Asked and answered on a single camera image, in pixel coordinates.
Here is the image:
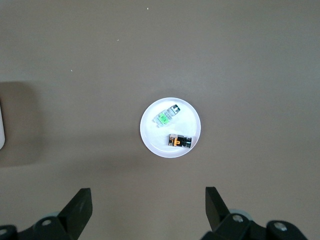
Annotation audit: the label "pink round plate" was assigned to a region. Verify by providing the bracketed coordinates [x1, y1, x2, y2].
[139, 97, 202, 159]

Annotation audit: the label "white lidded box grey latches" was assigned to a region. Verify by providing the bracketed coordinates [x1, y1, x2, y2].
[0, 99, 7, 151]

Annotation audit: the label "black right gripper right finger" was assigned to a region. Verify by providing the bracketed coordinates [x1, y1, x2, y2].
[203, 186, 268, 240]

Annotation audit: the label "orange black push-button switch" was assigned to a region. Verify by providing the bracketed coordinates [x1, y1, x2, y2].
[166, 133, 193, 149]

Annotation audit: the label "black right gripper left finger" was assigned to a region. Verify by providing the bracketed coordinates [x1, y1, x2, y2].
[32, 187, 94, 240]

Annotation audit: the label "green push-button switch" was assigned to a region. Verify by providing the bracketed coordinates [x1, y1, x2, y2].
[152, 104, 182, 129]

